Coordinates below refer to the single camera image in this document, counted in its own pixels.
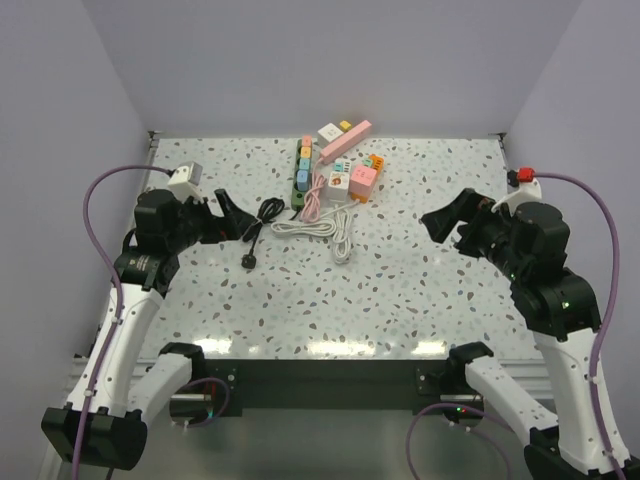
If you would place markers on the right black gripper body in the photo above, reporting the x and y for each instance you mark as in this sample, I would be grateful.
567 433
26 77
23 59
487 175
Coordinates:
484 235

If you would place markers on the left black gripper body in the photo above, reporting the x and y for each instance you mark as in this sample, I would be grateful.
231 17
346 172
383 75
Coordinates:
196 223

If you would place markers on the orange power strip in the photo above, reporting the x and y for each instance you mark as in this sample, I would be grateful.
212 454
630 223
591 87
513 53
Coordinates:
379 166

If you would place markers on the white power strip cartoon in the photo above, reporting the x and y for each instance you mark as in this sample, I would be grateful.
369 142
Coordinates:
337 186

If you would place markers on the pink power strip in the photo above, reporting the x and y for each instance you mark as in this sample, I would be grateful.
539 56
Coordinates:
345 142

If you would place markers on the white cube adapter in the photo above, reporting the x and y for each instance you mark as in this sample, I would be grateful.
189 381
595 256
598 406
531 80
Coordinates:
328 134

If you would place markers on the pink cube plug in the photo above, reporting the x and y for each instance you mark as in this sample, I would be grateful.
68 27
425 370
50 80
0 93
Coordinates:
362 181

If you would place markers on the yellow small plug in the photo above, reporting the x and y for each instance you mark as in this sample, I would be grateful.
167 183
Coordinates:
345 126

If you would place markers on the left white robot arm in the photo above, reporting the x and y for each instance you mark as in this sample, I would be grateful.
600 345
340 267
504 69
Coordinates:
106 418

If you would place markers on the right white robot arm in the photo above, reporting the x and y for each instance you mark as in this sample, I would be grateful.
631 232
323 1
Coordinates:
525 239

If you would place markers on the green power strip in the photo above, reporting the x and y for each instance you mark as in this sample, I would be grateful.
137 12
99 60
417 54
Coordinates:
297 199

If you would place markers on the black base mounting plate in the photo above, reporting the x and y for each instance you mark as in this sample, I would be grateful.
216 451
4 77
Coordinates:
355 384

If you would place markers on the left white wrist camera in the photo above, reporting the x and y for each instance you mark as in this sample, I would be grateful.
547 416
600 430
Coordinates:
184 182

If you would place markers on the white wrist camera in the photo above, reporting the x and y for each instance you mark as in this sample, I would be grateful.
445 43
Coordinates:
525 188
184 182

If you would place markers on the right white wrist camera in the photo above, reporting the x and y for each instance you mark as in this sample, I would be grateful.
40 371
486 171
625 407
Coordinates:
525 188

